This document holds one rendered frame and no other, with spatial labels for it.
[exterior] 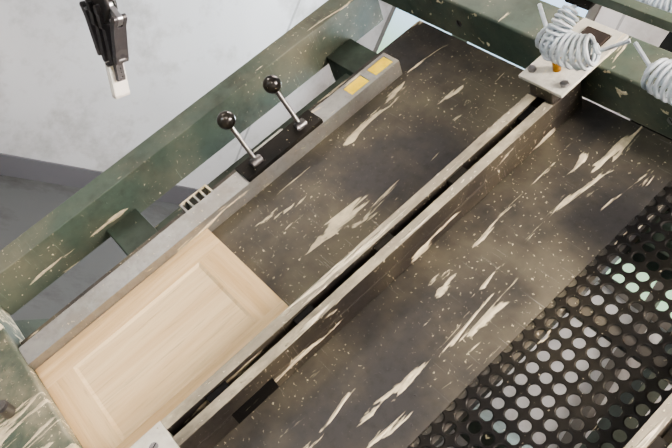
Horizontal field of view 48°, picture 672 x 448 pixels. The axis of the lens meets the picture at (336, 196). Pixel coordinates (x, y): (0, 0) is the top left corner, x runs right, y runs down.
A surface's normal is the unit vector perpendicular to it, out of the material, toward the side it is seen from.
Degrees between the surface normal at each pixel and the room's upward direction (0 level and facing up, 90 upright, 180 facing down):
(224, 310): 50
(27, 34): 90
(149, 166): 90
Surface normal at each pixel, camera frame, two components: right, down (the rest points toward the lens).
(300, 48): 0.63, 0.47
